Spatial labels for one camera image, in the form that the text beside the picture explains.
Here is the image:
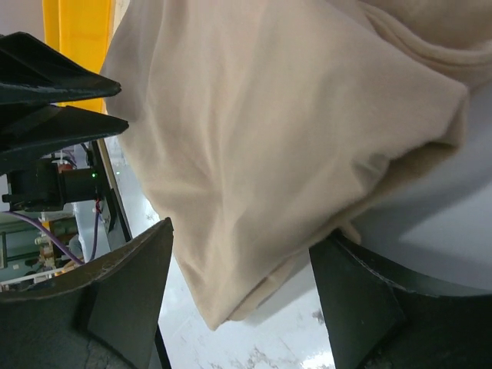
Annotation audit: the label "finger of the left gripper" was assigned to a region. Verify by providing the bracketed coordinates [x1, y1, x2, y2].
[1, 104, 128, 173]
[1, 32, 121, 105]

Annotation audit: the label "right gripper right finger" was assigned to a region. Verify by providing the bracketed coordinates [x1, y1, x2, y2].
[309, 234, 491, 368]

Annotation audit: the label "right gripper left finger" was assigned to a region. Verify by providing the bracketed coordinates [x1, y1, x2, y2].
[1, 218, 174, 368]

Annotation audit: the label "beige t-shirt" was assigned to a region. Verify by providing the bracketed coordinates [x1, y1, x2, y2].
[101, 1, 491, 330]

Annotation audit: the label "yellow plastic bin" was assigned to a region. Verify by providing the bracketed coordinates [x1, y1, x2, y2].
[41, 0, 116, 115]

